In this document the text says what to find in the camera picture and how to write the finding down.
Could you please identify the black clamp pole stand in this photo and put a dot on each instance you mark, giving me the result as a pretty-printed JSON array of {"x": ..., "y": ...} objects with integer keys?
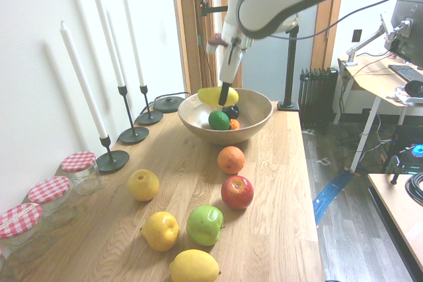
[{"x": 291, "y": 74}]

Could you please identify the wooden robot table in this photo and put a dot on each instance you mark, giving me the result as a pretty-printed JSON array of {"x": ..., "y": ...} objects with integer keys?
[{"x": 396, "y": 212}]

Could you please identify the yellow lemon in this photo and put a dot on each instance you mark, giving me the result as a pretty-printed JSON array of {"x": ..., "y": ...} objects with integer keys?
[{"x": 194, "y": 267}]

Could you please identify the long white taper candle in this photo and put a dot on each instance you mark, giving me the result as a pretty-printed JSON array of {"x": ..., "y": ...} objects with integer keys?
[{"x": 107, "y": 31}]

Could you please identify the wall outlet plate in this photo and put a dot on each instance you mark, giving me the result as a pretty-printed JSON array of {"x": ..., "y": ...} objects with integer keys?
[{"x": 357, "y": 35}]

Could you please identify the round yellow fruit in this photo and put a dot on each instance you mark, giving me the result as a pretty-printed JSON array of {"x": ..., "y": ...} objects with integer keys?
[{"x": 143, "y": 185}]

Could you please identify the black keyboard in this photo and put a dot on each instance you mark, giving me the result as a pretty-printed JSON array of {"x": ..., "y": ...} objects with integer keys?
[{"x": 407, "y": 72}]

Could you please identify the black avocado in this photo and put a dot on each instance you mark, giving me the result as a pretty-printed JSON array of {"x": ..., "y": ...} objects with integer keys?
[{"x": 233, "y": 111}]

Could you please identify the large wooden bowl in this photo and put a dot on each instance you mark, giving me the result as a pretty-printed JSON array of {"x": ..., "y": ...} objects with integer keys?
[{"x": 224, "y": 135}]

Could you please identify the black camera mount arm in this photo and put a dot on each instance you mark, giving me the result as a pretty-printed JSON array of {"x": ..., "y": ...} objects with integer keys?
[{"x": 211, "y": 8}]

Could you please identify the black oil radiator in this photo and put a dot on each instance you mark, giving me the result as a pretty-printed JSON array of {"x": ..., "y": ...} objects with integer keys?
[{"x": 317, "y": 97}]

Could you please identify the wooden desk white legs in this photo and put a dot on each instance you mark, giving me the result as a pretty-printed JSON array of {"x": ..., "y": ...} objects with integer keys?
[{"x": 367, "y": 80}]

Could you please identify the black candle holder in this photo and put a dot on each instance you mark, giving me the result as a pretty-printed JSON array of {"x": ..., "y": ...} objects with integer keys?
[
  {"x": 112, "y": 162},
  {"x": 133, "y": 135},
  {"x": 150, "y": 118}
]

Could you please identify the yellow pear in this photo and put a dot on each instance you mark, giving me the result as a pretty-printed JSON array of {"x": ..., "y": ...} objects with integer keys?
[{"x": 161, "y": 232}]

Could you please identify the orange fruit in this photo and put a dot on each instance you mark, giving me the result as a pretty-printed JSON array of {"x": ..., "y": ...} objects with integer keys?
[{"x": 231, "y": 160}]

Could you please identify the small orange toy vegetable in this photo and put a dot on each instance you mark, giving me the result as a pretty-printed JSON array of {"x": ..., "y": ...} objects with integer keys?
[{"x": 235, "y": 124}]

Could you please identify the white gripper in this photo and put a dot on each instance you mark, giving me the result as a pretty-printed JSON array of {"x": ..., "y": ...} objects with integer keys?
[{"x": 229, "y": 60}]

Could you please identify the glass jar red checked lid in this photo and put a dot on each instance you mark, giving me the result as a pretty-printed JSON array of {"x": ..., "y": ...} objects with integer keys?
[
  {"x": 82, "y": 173},
  {"x": 4, "y": 267},
  {"x": 53, "y": 199},
  {"x": 23, "y": 229}
]

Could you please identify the yellow mango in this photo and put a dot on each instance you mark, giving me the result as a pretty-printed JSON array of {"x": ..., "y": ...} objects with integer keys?
[{"x": 208, "y": 96}]

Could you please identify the black round lid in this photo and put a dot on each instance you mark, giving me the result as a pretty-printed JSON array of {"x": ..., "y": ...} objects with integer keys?
[{"x": 168, "y": 104}]

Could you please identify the black computer monitor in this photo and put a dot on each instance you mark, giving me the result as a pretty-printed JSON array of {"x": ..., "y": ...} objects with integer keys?
[{"x": 406, "y": 27}]

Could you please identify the dark red wrist camera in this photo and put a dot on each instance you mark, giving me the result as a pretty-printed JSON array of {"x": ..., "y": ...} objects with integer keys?
[{"x": 218, "y": 40}]

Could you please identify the blue floor tape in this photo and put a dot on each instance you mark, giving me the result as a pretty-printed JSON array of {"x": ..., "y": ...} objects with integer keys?
[{"x": 330, "y": 199}]

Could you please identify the green lime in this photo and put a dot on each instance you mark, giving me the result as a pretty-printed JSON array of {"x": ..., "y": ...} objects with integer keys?
[{"x": 218, "y": 120}]

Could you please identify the black table clamp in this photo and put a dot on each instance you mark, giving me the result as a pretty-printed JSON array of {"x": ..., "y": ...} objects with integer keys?
[{"x": 395, "y": 169}]

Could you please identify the red apple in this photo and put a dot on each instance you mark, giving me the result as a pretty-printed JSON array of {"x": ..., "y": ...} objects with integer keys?
[{"x": 237, "y": 193}]

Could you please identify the green apple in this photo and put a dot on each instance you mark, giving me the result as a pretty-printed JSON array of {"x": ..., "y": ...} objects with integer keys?
[{"x": 205, "y": 226}]

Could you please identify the wooden door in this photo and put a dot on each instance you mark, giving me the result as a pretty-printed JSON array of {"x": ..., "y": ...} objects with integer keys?
[{"x": 188, "y": 47}]

